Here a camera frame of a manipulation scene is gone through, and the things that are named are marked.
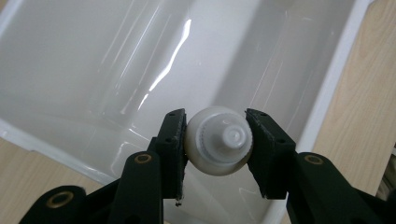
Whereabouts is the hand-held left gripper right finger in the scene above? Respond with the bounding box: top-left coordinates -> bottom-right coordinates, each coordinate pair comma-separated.
244,107 -> 297,201

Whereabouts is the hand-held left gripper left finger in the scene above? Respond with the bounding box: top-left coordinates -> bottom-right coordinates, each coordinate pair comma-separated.
148,107 -> 189,207

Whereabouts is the small white plastic bottle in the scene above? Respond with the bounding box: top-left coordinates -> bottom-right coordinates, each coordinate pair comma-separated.
183,105 -> 254,177

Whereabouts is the white plastic storage box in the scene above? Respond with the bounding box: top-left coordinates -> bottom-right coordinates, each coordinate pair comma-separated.
0,0 -> 376,224

